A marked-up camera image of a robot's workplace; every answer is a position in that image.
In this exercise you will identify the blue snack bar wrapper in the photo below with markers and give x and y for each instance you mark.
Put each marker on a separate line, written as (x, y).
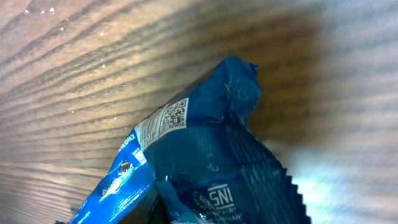
(200, 154)

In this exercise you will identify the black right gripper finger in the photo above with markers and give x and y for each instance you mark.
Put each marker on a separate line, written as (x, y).
(149, 210)

